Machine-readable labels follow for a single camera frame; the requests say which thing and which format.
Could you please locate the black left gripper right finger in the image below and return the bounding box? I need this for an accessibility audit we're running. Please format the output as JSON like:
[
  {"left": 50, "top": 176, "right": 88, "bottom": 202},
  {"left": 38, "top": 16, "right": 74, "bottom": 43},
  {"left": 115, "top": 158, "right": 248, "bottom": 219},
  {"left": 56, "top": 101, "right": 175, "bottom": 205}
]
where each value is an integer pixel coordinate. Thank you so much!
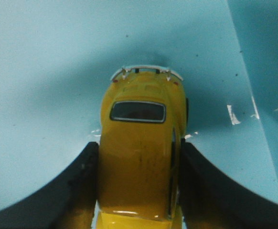
[{"left": 179, "top": 140, "right": 278, "bottom": 229}]

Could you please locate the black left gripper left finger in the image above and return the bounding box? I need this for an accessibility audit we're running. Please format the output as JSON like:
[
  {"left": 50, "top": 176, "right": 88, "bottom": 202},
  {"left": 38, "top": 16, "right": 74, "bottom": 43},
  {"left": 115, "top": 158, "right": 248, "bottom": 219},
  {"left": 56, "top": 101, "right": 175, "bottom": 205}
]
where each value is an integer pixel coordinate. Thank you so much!
[{"left": 0, "top": 142, "right": 98, "bottom": 229}]

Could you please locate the light blue storage box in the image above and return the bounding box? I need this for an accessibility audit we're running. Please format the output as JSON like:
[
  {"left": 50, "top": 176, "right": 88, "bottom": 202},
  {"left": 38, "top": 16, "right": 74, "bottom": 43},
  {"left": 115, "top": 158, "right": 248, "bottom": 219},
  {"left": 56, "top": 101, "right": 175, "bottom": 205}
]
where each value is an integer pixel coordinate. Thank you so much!
[{"left": 0, "top": 0, "right": 278, "bottom": 210}]

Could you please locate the yellow toy beetle car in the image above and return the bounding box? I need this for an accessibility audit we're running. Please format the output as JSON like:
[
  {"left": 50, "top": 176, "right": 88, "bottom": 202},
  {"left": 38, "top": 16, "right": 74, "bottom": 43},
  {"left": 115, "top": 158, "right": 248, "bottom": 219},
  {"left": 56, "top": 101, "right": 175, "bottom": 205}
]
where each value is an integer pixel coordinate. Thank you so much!
[{"left": 96, "top": 65, "right": 189, "bottom": 229}]

